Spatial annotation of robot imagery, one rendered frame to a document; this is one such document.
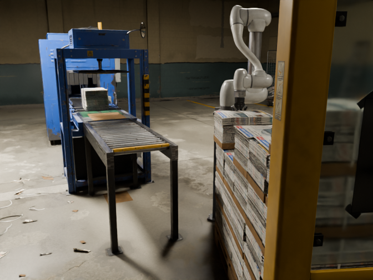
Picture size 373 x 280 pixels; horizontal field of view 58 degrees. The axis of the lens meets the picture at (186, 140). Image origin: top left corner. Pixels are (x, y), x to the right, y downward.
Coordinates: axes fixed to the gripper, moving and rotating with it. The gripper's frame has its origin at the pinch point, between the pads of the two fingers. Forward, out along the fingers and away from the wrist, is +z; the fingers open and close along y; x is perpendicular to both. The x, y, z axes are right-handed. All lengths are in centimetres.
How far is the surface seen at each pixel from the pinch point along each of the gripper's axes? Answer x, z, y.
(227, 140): -30.7, 5.8, -15.5
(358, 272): -186, 1, -16
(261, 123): -30.5, -5.9, 8.5
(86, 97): 181, 0, -151
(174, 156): -4, 25, -51
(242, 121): -30.9, -7.0, -5.4
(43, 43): 320, -70, -240
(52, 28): 813, -130, -360
